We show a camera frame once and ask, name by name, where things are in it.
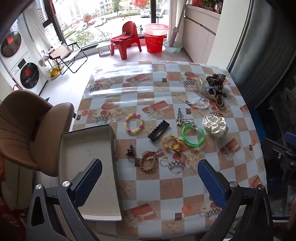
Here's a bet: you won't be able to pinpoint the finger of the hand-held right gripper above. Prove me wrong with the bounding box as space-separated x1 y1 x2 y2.
285 132 296 145

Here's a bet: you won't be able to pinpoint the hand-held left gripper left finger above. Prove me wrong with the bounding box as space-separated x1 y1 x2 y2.
26 158 103 241

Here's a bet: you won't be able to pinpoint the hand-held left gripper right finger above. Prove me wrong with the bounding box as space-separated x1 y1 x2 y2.
198 159 274 241

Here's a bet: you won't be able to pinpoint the grey shallow cardboard box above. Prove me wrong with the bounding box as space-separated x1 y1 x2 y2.
59 124 123 220

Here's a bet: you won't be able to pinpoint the green plastic bangle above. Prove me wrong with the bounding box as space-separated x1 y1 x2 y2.
182 123 205 147

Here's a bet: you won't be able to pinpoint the brown braided bracelet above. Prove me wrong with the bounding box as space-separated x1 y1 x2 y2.
140 151 156 172

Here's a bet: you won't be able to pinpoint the white fabric scrunchie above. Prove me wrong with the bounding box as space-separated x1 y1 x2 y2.
202 113 228 136

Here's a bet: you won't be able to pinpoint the yellow cord hair tie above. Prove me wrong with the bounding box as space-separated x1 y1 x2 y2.
162 134 183 151

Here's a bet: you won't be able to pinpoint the silver chain bracelet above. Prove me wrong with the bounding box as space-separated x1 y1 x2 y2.
180 118 197 128

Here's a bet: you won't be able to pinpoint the pink yellow beaded bracelet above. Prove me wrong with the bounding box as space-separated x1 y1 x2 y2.
124 113 144 134

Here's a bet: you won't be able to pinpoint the black scalloped hair clip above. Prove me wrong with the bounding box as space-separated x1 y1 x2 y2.
148 120 170 142

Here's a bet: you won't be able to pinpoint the checkered printed tablecloth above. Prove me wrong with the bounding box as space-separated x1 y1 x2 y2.
72 61 269 241

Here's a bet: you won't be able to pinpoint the silver spiked hair clip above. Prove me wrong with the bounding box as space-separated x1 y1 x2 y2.
176 107 184 126

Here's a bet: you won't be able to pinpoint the brown leather chair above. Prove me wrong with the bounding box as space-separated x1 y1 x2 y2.
0 90 75 178

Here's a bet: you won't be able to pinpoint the red patterned cloth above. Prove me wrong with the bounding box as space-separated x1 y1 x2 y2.
0 202 27 241

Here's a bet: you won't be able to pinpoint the leopard print scrunchie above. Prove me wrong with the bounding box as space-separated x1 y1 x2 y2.
206 74 226 88

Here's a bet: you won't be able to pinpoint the clear plastic hair claw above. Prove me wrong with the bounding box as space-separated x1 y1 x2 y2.
195 77 208 93

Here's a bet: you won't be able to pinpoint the white washing machine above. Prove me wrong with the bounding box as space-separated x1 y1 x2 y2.
9 52 50 96

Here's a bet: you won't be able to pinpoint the folding camp chair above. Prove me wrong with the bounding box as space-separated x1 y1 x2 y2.
47 42 88 74

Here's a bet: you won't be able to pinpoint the white step stool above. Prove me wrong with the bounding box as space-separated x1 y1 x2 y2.
96 43 112 57

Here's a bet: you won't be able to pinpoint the white basin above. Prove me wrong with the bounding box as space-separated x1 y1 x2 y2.
162 41 183 53

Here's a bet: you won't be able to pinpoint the white cabinet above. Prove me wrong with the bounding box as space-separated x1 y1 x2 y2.
184 4 221 63

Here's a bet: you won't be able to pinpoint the red plastic bucket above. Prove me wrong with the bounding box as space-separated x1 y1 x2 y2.
143 32 167 53

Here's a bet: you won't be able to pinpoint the broom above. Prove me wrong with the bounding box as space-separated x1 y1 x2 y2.
169 6 186 48

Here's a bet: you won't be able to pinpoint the red plastic chair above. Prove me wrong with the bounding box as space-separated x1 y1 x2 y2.
110 21 142 60

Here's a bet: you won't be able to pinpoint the white washing machines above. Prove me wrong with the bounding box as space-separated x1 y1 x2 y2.
0 13 32 66

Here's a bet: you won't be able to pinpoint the pink plastic basin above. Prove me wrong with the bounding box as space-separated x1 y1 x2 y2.
144 23 170 37

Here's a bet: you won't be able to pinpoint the clear bead bracelet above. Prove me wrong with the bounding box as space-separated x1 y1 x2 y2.
185 97 210 110

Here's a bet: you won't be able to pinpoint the black ribbon hair tie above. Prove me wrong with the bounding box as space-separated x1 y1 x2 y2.
207 87 228 98

